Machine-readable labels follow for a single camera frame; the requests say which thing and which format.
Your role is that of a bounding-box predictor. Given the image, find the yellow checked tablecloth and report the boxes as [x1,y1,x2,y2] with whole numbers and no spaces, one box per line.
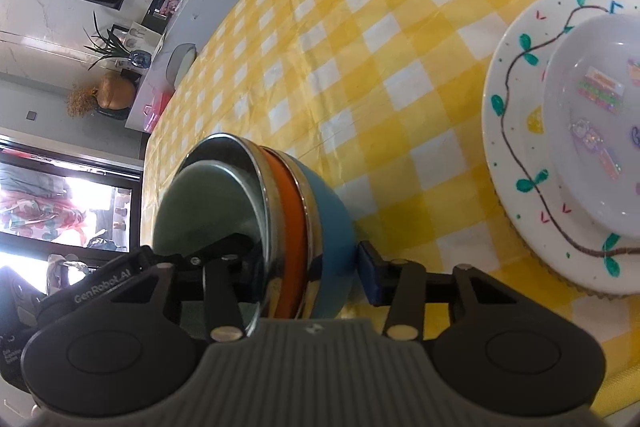
[142,0,640,408]

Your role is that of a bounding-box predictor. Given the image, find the pink storage box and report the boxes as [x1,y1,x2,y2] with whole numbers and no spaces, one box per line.
[142,89,173,132]

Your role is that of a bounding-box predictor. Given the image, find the small grey chair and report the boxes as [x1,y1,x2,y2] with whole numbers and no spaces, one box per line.
[165,43,198,85]

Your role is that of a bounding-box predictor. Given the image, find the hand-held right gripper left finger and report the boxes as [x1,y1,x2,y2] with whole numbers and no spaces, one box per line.
[70,254,262,342]

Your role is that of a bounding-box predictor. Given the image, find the small white plate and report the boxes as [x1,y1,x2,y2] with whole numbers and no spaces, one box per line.
[542,14,640,240]

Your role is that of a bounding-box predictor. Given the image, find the hanging colourful clothes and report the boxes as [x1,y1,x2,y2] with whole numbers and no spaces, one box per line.
[0,187,87,239]

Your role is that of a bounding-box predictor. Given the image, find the blue steel bowl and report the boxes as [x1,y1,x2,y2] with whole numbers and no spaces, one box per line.
[285,157,359,320]

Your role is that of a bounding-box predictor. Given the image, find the clear glass plate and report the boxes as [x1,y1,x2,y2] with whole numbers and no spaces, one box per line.
[492,187,640,301]

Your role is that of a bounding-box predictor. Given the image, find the white fruit pattern plate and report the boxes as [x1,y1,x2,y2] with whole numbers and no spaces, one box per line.
[481,0,640,295]

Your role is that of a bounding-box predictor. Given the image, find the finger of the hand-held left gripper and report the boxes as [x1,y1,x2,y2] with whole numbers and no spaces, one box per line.
[150,232,261,268]

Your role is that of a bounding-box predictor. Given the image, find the white photo frame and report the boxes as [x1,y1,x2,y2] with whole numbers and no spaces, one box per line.
[112,23,166,58]

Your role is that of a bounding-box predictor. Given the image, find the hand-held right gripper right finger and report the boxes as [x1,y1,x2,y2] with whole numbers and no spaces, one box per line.
[357,241,543,342]

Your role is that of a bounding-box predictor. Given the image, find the green ceramic bowl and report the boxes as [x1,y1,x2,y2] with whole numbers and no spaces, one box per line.
[152,161,266,343]

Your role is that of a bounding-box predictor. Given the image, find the orange steel bowl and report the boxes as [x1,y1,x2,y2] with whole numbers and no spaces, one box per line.
[170,133,307,340]

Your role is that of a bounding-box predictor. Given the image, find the bronze vase with dried flowers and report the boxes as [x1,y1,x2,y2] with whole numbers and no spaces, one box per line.
[67,72,138,121]

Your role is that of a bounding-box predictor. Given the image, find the glass balcony door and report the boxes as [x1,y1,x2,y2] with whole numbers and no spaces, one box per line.
[0,134,144,254]

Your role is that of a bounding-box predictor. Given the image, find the blue vase with green plant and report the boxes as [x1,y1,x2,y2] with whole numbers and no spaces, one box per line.
[82,10,153,70]

